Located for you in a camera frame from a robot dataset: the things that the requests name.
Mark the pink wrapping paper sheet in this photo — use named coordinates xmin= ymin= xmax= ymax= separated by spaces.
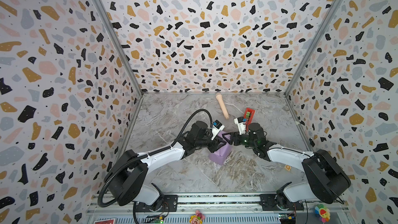
xmin=208 ymin=142 xmax=232 ymax=166

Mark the red tape dispenser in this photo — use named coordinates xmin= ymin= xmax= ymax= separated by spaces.
xmin=244 ymin=108 xmax=255 ymax=125

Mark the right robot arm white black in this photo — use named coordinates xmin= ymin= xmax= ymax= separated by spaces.
xmin=222 ymin=123 xmax=351 ymax=208

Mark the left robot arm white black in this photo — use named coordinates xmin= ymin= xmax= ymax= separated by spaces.
xmin=98 ymin=120 xmax=227 ymax=210

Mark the beige toy microphone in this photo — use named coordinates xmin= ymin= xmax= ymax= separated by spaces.
xmin=216 ymin=93 xmax=230 ymax=120

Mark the pink yellow flower toy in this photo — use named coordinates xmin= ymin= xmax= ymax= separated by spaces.
xmin=189 ymin=210 xmax=205 ymax=224

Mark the rainbow flower toy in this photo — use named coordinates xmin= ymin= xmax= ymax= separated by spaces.
xmin=314 ymin=204 xmax=331 ymax=223

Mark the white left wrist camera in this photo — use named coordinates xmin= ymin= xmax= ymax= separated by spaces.
xmin=211 ymin=120 xmax=225 ymax=140

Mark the black corrugated cable hose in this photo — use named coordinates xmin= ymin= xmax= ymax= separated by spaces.
xmin=97 ymin=108 xmax=214 ymax=208

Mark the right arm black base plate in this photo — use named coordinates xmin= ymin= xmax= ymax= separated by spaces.
xmin=259 ymin=194 xmax=305 ymax=212

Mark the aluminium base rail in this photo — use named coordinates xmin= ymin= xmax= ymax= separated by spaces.
xmin=85 ymin=191 xmax=352 ymax=224

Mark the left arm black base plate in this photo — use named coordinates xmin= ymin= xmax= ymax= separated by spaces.
xmin=133 ymin=195 xmax=178 ymax=213

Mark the aluminium corner post right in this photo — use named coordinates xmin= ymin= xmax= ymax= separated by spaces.
xmin=284 ymin=0 xmax=343 ymax=98

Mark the aluminium corner post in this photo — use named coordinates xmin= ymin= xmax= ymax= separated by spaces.
xmin=284 ymin=0 xmax=343 ymax=98
xmin=92 ymin=0 xmax=143 ymax=98

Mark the aluminium corner post left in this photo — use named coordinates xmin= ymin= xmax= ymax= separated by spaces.
xmin=92 ymin=0 xmax=143 ymax=98

